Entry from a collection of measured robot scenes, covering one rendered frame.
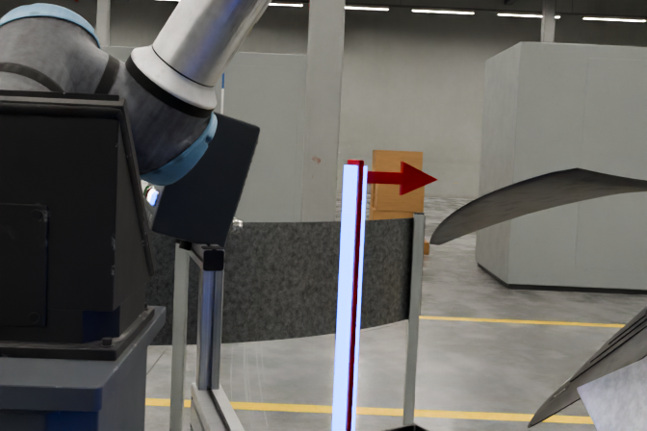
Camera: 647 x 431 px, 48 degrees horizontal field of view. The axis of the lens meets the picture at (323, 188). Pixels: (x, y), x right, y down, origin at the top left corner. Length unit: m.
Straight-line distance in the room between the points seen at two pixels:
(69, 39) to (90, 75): 0.05
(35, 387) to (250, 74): 6.18
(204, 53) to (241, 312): 1.70
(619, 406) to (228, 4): 0.55
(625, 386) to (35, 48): 0.66
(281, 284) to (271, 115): 4.31
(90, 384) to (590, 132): 6.60
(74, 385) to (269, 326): 1.90
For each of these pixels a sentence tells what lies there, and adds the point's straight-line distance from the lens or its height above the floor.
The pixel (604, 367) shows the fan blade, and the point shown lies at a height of 0.99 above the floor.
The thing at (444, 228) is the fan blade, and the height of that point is 1.14.
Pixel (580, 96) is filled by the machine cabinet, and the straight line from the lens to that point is 7.06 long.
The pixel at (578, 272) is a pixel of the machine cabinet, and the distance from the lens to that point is 7.13.
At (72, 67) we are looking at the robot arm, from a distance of 0.86.
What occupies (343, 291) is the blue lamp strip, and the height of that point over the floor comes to 1.10.
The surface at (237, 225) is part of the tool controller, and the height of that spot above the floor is 1.08.
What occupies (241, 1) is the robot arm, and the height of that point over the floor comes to 1.36.
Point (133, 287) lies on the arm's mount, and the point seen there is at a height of 1.05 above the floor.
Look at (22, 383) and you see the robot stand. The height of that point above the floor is 1.00.
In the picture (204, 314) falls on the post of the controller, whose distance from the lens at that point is 1.03.
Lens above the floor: 1.20
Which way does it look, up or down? 3 degrees down
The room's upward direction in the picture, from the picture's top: 3 degrees clockwise
